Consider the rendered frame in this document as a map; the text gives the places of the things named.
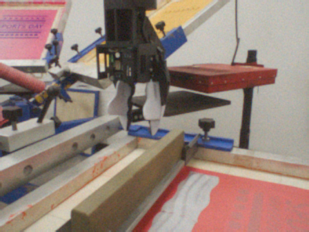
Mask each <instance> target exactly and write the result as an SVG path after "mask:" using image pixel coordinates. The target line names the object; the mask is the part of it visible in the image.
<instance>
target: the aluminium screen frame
mask: <svg viewBox="0 0 309 232"><path fill-rule="evenodd" d="M156 142H158V140H156V139H150V138H144V137H138V136H134V135H126V136H124V137H123V138H121V139H119V140H117V141H116V142H114V143H112V144H111V145H109V146H107V147H106V148H104V149H102V150H101V151H99V152H98V153H95V154H94V155H92V156H90V157H89V158H87V159H85V160H84V161H82V162H80V163H79V164H77V165H76V166H73V167H72V168H70V169H69V170H67V171H65V172H64V173H62V174H60V175H58V176H57V177H55V178H54V179H53V180H50V181H49V182H47V183H45V184H43V186H40V187H39V188H36V189H35V190H34V191H32V192H31V193H29V194H27V195H25V196H23V197H21V199H18V200H17V201H16V202H13V203H12V204H10V205H9V206H7V207H6V208H3V209H2V210H0V232H23V231H25V230H26V229H27V228H29V227H30V226H32V225H33V224H34V223H35V222H37V221H39V219H41V218H42V217H44V216H45V215H47V214H48V213H49V212H51V210H54V208H56V207H57V206H59V205H60V204H62V202H64V201H66V200H67V199H68V198H69V197H71V196H72V195H74V194H75V193H77V191H79V190H81V189H82V188H83V187H85V186H86V185H87V184H89V183H90V182H92V181H93V180H95V179H96V178H97V177H99V176H100V175H101V174H102V173H104V172H105V171H107V170H108V169H109V168H110V167H112V166H114V165H115V164H116V163H117V162H119V161H120V160H122V159H123V158H124V157H126V156H127V155H129V154H130V153H131V152H133V151H134V150H135V149H137V148H140V149H146V150H148V149H149V148H150V147H151V146H152V145H153V144H155V143H156ZM192 158H194V159H198V160H205V161H209V162H216V163H220V164H228V165H231V166H239V167H242V168H251V169H253V170H256V171H264V172H268V173H276V174H279V175H287V176H290V177H298V178H301V179H304V180H309V159H302V158H298V157H290V156H285V155H276V154H272V153H263V152H259V151H250V150H246V149H243V148H233V147H232V148H231V151H230V152H229V151H220V150H217V149H210V148H204V147H200V146H198V149H197V153H196V154H195V155H194V157H192Z"/></svg>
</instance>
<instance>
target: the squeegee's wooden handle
mask: <svg viewBox="0 0 309 232"><path fill-rule="evenodd" d="M184 136H185V132H184V130H183V129H177V128H175V129H172V130H171V131H170V132H169V133H168V134H166V135H165V136H163V138H161V139H160V140H159V141H158V142H156V143H155V144H153V145H152V146H151V147H150V148H149V149H148V150H146V151H145V152H143V153H142V154H141V155H140V156H138V157H137V158H136V159H135V160H133V161H132V162H131V163H130V164H128V165H127V166H126V167H125V168H123V169H122V170H121V171H119V172H118V173H117V174H116V175H114V176H113V177H111V178H110V180H108V181H107V182H106V183H105V184H103V185H102V186H100V187H99V188H98V189H97V190H96V191H95V192H93V193H92V194H90V195H89V196H88V197H87V198H86V199H84V200H83V201H82V202H80V204H78V205H77V206H75V207H74V208H73V209H72V210H71V214H70V216H71V228H72V232H109V231H111V232H117V230H119V228H120V227H121V226H122V225H123V224H124V222H125V221H126V220H128V218H129V217H130V216H131V215H132V213H134V211H136V209H137V208H138V207H139V205H140V204H141V203H142V202H143V201H144V200H145V199H146V198H147V197H148V195H149V194H150V193H151V192H152V191H153V190H154V189H155V187H156V186H157V185H158V184H159V183H160V181H161V180H163V178H164V177H165V176H166V175H167V174H168V173H169V172H170V171H171V169H172V168H173V167H174V166H175V164H177V162H179V160H183V149H184Z"/></svg>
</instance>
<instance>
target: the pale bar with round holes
mask: <svg viewBox="0 0 309 232"><path fill-rule="evenodd" d="M120 126H121V122H120V120H119V116H118V115H109V114H106V115H104V116H101V117H99V118H96V119H94V120H90V121H89V122H86V123H84V124H81V125H79V126H77V127H74V128H72V129H69V130H67V131H64V132H62V133H59V134H58V135H54V136H52V137H50V138H48V139H45V140H43V141H40V142H37V143H36V144H32V145H31V146H28V147H25V148H24V149H21V150H19V151H16V152H14V153H11V154H9V155H6V156H4V157H1V158H0V197H2V196H4V195H6V194H7V193H10V192H11V191H13V190H15V189H17V188H19V187H20V186H22V185H24V184H26V183H27V182H29V181H31V180H33V179H34V178H36V177H39V176H40V175H43V173H46V172H47V171H49V170H51V169H52V168H54V167H56V166H58V165H60V164H62V163H64V162H66V161H67V160H69V159H71V158H72V157H74V156H75V155H78V154H80V153H82V152H84V151H86V150H87V149H89V148H90V147H92V146H95V144H98V143H99V142H102V141H103V140H106V139H107V138H109V137H110V136H112V135H114V134H116V133H118V132H119V131H122V130H119V129H118V127H120Z"/></svg>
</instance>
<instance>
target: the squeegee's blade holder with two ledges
mask: <svg viewBox="0 0 309 232"><path fill-rule="evenodd" d="M183 166H185V161H183V160H179V162H177V164H175V166H174V167H173V168H172V169H171V171H170V172H169V173H168V174H167V175H166V176H165V177H164V178H163V180H161V181H160V183H159V184H158V185H157V186H156V187H155V189H154V190H153V191H152V192H151V193H150V194H149V195H148V197H147V198H146V199H145V200H144V201H143V202H142V203H141V204H140V205H139V207H138V208H137V209H136V211H134V213H132V215H131V216H130V217H129V218H128V220H126V221H125V222H124V224H123V225H122V226H121V227H120V228H119V230H117V232H131V231H132V230H133V228H134V227H135V226H136V225H137V224H138V223H139V221H140V220H141V219H142V217H143V216H144V215H145V214H146V213H147V212H148V210H149V209H150V207H151V206H152V205H153V204H154V203H155V202H156V201H157V199H158V198H159V196H160V195H161V194H162V193H163V191H164V190H165V189H166V188H167V186H168V185H169V184H170V183H171V181H172V180H173V179H174V178H175V177H176V175H177V174H178V173H179V171H180V170H181V169H182V168H183Z"/></svg>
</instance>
